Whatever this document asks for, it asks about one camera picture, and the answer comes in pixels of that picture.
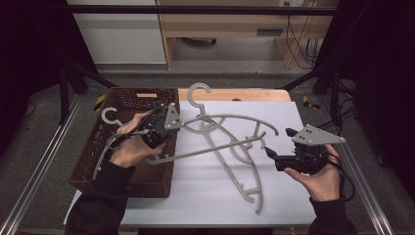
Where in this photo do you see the grey plastic clothes hanger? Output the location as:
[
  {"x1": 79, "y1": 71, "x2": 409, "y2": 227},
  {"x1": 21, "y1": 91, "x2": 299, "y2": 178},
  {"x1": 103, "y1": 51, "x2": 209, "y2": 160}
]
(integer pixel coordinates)
[
  {"x1": 92, "y1": 107, "x2": 151, "y2": 181},
  {"x1": 143, "y1": 113, "x2": 280, "y2": 165},
  {"x1": 186, "y1": 82, "x2": 264, "y2": 214}
]

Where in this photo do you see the aluminium frame rail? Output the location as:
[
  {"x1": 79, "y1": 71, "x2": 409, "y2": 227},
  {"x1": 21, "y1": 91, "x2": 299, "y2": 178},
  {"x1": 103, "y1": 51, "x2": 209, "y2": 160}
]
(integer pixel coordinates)
[
  {"x1": 314, "y1": 94, "x2": 395, "y2": 235},
  {"x1": 0, "y1": 94, "x2": 84, "y2": 235}
]

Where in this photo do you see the person's left hand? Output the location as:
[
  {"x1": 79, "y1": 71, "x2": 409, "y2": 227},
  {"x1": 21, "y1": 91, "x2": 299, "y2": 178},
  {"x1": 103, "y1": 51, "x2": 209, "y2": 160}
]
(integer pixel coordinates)
[{"x1": 109, "y1": 112, "x2": 168, "y2": 169}]

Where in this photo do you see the white cabinet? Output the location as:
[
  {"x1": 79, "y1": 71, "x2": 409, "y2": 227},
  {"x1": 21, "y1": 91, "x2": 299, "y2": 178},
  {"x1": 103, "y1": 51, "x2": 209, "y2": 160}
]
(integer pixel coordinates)
[{"x1": 67, "y1": 0, "x2": 167, "y2": 66}]

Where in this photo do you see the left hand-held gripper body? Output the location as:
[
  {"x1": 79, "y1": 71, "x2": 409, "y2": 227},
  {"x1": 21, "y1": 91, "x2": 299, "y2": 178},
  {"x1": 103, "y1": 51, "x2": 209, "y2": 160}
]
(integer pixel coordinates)
[{"x1": 140, "y1": 102, "x2": 183, "y2": 150}]

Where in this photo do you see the black metal crossbar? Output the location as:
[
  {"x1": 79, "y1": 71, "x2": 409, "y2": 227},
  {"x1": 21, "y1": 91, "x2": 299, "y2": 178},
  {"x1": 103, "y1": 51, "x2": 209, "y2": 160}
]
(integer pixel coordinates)
[{"x1": 65, "y1": 4, "x2": 341, "y2": 17}]

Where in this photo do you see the light wooden desk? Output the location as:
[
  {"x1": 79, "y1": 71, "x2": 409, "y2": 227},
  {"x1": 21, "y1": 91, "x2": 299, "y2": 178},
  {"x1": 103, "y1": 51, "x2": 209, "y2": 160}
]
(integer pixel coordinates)
[{"x1": 156, "y1": 0, "x2": 341, "y2": 71}]

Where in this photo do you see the black curtain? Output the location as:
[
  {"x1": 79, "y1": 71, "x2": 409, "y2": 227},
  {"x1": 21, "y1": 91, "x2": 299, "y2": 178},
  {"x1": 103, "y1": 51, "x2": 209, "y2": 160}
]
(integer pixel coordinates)
[
  {"x1": 0, "y1": 0, "x2": 99, "y2": 155},
  {"x1": 316, "y1": 0, "x2": 415, "y2": 197}
]

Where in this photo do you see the person's right hand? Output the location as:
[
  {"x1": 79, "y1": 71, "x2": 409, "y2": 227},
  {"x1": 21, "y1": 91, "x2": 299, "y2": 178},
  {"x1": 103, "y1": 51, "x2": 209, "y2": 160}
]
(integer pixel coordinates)
[{"x1": 283, "y1": 144, "x2": 342, "y2": 203}]

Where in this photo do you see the grey-blue drawer handle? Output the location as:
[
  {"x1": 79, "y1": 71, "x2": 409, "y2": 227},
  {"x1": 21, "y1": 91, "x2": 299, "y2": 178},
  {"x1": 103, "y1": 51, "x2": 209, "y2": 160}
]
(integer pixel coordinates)
[{"x1": 256, "y1": 28, "x2": 284, "y2": 37}]

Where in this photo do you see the black metal stand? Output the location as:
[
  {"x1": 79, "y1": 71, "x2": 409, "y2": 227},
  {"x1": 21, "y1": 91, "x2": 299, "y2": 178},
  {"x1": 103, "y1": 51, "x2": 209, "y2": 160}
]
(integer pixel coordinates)
[
  {"x1": 280, "y1": 65, "x2": 342, "y2": 125},
  {"x1": 58, "y1": 62, "x2": 109, "y2": 123}
]

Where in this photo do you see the brown woven basket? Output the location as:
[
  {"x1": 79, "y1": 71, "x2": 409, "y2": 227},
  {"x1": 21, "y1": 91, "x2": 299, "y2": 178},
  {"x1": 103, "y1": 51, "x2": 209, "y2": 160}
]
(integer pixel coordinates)
[{"x1": 68, "y1": 86, "x2": 180, "y2": 199}]

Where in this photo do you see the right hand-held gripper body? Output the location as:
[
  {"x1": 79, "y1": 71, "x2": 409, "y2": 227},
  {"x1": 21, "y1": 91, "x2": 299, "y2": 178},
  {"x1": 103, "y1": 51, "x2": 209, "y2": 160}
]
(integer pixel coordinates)
[{"x1": 274, "y1": 124, "x2": 346, "y2": 175}]

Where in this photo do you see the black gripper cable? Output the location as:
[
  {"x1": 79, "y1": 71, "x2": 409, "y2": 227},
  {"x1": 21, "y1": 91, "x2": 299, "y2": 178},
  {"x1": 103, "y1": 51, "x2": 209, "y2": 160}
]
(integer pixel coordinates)
[
  {"x1": 112, "y1": 109, "x2": 158, "y2": 146},
  {"x1": 321, "y1": 148, "x2": 356, "y2": 203}
]

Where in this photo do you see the yellow cable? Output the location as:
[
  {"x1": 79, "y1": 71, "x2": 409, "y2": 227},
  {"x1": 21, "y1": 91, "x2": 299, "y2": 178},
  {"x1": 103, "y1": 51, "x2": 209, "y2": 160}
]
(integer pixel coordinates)
[{"x1": 287, "y1": 0, "x2": 318, "y2": 70}]

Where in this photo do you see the yellow and black clamp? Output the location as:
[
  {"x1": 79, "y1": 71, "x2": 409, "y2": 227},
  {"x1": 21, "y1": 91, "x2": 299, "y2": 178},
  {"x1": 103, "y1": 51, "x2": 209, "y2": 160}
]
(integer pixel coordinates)
[
  {"x1": 93, "y1": 94, "x2": 107, "y2": 112},
  {"x1": 301, "y1": 95, "x2": 321, "y2": 111}
]

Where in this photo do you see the black cable bundle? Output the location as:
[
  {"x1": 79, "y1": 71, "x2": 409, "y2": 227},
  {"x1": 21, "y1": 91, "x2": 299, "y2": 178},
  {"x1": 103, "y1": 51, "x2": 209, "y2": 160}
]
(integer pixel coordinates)
[{"x1": 286, "y1": 1, "x2": 321, "y2": 70}]

